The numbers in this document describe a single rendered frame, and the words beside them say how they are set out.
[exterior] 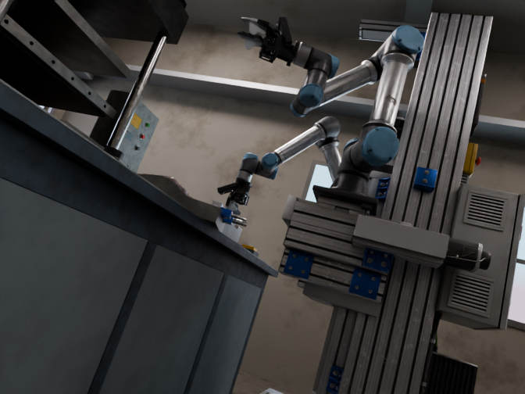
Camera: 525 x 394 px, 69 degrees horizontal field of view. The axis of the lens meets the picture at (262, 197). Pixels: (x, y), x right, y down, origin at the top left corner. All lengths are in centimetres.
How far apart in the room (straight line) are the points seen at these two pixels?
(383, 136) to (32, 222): 101
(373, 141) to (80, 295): 95
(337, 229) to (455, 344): 236
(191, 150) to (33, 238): 349
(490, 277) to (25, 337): 134
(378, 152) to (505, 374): 263
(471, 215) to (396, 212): 25
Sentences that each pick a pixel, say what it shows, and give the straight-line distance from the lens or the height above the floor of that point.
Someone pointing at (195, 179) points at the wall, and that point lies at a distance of 410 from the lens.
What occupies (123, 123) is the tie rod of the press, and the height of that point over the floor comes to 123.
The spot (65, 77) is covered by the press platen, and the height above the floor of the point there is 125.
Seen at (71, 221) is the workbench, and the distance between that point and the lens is 92.
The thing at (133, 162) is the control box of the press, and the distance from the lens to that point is 245.
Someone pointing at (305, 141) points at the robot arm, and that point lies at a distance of 195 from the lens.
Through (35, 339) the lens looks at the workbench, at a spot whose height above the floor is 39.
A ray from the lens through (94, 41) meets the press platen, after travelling 212.
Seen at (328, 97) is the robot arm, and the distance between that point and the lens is 151.
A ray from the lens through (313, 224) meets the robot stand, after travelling 135.
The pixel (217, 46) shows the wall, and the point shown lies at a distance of 491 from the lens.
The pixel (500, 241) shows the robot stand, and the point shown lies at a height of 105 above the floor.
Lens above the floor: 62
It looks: 14 degrees up
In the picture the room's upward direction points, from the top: 18 degrees clockwise
